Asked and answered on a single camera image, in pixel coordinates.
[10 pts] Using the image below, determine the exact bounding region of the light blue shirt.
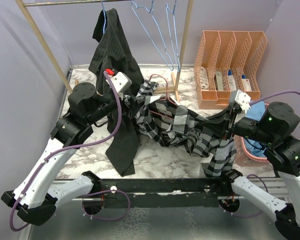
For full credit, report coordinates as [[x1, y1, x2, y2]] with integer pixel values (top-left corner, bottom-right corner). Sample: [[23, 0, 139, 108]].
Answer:
[[244, 101, 267, 158]]

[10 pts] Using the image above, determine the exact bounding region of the pink wire hanger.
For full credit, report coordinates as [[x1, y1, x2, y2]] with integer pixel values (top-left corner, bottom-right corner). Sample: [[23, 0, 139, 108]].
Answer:
[[149, 73, 177, 111]]

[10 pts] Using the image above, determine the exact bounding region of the grey plaid shirt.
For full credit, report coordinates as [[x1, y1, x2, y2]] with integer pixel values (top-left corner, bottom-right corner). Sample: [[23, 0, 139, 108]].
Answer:
[[132, 80, 237, 178]]

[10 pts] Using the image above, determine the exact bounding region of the blue wire hanger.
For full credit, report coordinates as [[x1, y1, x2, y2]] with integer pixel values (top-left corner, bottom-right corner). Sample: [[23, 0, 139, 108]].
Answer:
[[165, 0, 181, 73], [131, 0, 177, 71]]

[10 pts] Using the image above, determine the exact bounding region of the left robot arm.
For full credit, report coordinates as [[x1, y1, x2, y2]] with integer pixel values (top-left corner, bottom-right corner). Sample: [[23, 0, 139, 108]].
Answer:
[[1, 82, 138, 226]]

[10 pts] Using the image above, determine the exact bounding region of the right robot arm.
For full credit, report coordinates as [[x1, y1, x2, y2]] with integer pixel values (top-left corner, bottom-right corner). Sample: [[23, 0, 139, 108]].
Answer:
[[219, 101, 300, 240]]

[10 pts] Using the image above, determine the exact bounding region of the black pinstripe shirt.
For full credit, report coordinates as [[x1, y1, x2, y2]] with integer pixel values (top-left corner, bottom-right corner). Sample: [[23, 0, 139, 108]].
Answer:
[[88, 8, 144, 177]]

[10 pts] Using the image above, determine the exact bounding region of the blue hanger of black shirt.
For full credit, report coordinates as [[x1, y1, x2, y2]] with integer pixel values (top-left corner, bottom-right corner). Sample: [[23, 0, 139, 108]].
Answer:
[[100, 0, 107, 35]]

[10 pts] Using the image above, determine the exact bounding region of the pink laundry basket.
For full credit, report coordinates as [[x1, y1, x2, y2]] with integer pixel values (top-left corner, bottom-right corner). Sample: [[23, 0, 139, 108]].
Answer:
[[234, 101, 269, 167]]

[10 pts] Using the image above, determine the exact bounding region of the wooden clothes rack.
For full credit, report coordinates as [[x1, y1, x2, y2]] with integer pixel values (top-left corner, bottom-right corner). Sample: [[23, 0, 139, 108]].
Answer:
[[16, 0, 194, 101]]

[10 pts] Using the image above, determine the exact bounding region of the orange file organizer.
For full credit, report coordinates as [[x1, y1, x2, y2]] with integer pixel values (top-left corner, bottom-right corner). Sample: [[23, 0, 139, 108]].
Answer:
[[193, 30, 267, 110]]

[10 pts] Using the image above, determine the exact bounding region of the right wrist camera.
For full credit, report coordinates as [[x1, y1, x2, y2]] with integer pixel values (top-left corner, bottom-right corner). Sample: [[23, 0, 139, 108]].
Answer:
[[228, 89, 251, 114]]

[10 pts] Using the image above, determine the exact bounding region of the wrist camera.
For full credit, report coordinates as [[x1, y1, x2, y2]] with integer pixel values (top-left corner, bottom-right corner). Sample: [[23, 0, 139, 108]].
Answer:
[[228, 89, 251, 114], [103, 69, 132, 100]]

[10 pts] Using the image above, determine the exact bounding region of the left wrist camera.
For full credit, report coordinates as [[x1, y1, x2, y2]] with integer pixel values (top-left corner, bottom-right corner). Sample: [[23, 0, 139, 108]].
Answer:
[[103, 69, 132, 100]]

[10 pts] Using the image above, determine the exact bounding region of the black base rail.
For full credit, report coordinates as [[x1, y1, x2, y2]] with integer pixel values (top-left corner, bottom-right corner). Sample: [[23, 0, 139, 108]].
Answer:
[[92, 177, 234, 208]]

